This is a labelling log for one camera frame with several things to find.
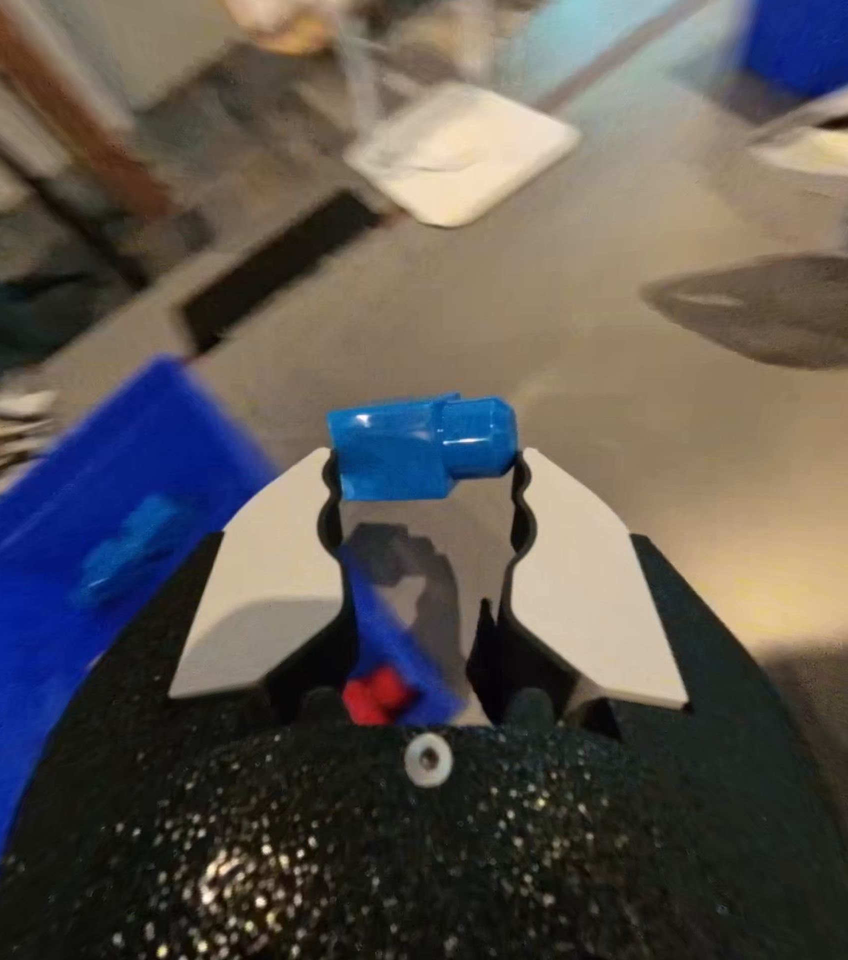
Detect zebra striped object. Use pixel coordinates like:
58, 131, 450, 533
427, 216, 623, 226
0, 390, 57, 511

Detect blue plastic bin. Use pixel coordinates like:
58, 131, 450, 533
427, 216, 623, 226
0, 356, 466, 954
735, 0, 848, 99

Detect blue mega block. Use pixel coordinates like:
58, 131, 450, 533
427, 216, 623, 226
326, 392, 520, 502

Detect pile of mega blocks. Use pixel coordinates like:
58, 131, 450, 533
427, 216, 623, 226
71, 491, 419, 726

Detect wooden post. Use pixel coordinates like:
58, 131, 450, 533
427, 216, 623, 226
0, 0, 170, 219

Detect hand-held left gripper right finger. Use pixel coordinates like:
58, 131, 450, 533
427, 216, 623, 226
501, 447, 691, 708

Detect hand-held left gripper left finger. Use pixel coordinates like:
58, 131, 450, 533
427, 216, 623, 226
167, 447, 359, 700

